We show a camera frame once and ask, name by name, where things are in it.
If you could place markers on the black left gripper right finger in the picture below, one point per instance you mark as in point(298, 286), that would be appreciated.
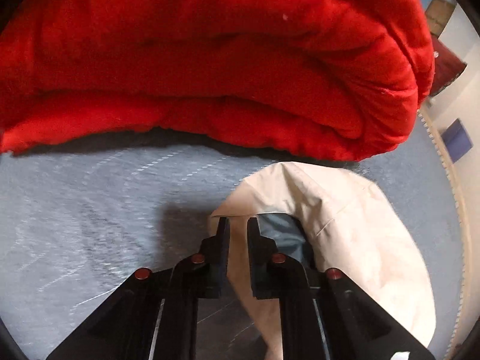
point(324, 315)

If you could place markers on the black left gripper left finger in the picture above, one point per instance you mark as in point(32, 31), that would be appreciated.
point(153, 314)

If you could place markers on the beige hooded jacket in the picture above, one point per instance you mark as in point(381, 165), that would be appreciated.
point(334, 218)

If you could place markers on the red folded blanket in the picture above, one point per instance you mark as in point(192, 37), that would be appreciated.
point(329, 79)

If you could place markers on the dark red cushion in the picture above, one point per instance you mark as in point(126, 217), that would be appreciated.
point(448, 67)

